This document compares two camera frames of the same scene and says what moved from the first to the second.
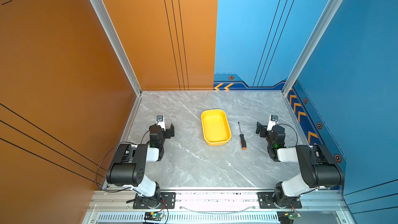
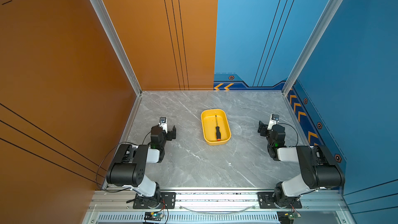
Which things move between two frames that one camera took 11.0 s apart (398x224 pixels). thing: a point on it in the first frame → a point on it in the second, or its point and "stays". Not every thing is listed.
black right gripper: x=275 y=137 stays
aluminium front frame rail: x=222 y=206 stays
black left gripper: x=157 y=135 stays
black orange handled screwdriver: x=242 y=140 → x=217 y=131
